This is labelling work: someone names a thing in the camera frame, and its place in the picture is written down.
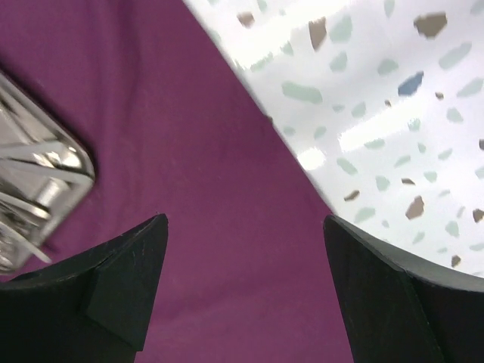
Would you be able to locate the steel instrument tray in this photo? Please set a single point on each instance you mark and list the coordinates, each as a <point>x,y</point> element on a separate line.
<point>45,174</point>

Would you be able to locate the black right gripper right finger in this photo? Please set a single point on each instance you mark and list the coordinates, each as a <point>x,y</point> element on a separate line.
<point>398,307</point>

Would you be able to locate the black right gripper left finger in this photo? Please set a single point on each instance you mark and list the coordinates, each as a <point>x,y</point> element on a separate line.
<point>93,307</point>

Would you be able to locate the purple surgical cloth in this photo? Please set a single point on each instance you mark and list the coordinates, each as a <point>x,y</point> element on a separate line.
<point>246,276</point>

